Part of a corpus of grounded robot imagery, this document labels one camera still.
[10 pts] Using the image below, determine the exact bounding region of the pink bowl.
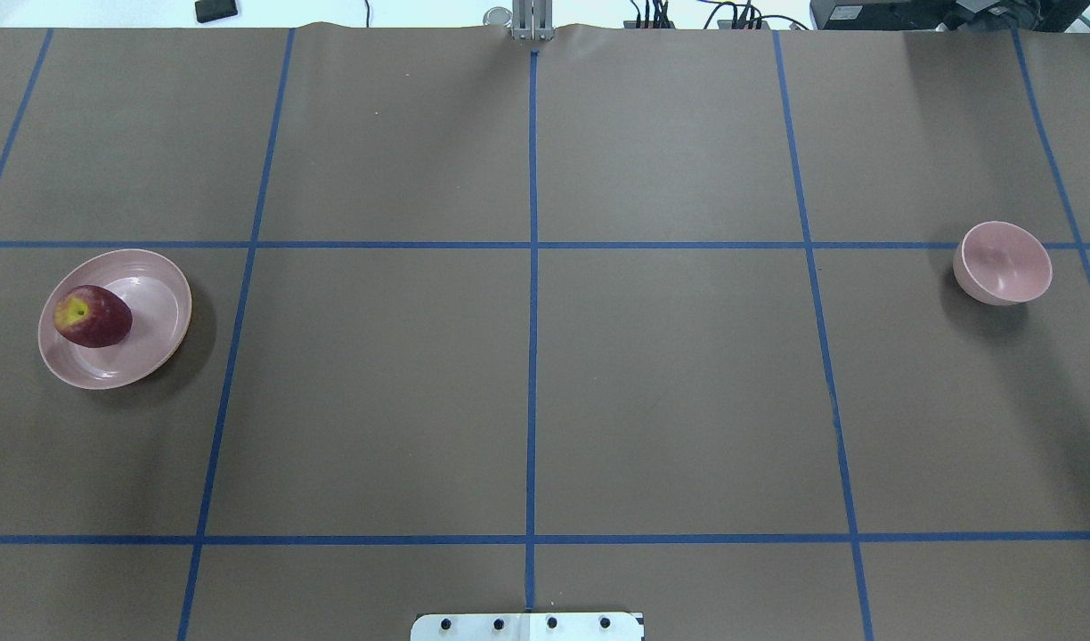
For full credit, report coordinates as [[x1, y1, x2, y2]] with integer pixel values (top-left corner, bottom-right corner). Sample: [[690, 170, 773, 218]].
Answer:
[[952, 222, 1053, 307]]

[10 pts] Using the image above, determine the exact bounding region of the red apple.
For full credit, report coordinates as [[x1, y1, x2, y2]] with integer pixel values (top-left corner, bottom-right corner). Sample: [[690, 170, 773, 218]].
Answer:
[[50, 285, 133, 349]]

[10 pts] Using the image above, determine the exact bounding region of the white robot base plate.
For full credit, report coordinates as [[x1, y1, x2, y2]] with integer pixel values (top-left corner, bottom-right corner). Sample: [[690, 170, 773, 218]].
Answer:
[[410, 612, 646, 640]]

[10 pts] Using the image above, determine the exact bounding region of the aluminium frame post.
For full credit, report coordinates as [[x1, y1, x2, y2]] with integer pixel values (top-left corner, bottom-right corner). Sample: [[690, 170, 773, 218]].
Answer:
[[509, 0, 556, 43]]

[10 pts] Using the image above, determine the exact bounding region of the pink plate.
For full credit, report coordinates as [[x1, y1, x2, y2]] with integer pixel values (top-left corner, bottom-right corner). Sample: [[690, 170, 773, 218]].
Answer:
[[37, 247, 192, 390]]

